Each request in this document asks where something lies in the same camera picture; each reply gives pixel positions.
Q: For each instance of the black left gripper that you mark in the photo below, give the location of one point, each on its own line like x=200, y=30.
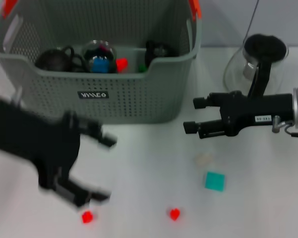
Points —
x=34, y=138

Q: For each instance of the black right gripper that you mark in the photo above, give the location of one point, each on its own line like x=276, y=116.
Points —
x=253, y=109

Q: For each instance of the small red building block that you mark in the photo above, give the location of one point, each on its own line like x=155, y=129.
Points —
x=87, y=217
x=174, y=214

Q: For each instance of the teal square building block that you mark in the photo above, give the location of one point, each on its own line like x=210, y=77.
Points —
x=214, y=181

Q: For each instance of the small green building block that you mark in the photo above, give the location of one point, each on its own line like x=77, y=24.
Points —
x=141, y=68

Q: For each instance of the bright red-orange building block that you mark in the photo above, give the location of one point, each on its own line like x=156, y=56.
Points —
x=121, y=64

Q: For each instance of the blue square building block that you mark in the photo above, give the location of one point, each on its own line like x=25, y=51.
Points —
x=100, y=66

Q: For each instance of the dark red curved block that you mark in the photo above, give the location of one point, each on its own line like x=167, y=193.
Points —
x=103, y=48

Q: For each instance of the white building block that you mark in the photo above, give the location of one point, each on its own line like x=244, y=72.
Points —
x=203, y=159

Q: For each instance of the grey-green perforated storage basket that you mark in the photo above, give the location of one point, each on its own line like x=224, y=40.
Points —
x=143, y=99

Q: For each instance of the black clay teapot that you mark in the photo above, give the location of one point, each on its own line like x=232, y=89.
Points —
x=52, y=60

